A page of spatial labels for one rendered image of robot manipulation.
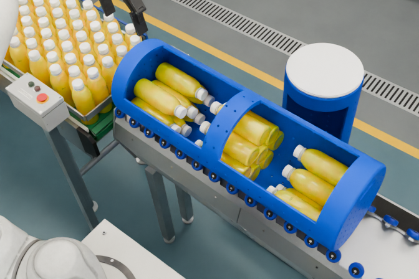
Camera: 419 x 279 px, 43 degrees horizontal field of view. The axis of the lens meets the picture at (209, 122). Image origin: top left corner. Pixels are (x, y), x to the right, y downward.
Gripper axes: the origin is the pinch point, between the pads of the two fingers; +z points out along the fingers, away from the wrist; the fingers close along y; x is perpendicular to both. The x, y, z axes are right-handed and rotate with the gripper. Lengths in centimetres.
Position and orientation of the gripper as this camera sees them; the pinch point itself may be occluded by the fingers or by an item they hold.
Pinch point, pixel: (125, 19)
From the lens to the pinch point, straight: 136.5
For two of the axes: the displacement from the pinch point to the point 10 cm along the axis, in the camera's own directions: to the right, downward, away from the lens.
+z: 1.8, 6.5, 7.4
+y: 6.8, 4.6, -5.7
